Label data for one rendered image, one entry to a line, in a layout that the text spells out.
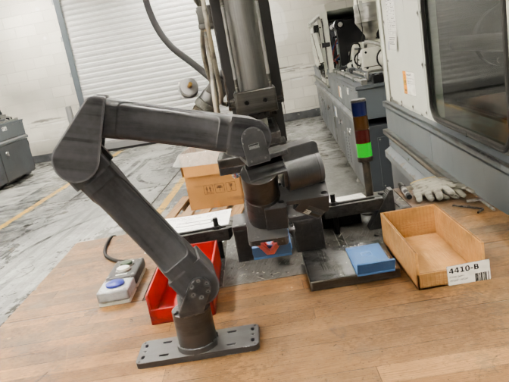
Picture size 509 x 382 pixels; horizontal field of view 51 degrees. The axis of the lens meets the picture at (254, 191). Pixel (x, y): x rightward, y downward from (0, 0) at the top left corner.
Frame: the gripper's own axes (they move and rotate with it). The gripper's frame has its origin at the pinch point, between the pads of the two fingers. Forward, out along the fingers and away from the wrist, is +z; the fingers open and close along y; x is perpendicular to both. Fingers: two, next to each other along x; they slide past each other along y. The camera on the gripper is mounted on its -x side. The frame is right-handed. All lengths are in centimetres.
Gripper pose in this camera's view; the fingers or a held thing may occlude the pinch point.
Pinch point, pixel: (270, 249)
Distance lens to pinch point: 97.5
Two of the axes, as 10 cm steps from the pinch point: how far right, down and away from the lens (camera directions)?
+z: 1.1, 7.0, 7.1
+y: -0.8, -7.0, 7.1
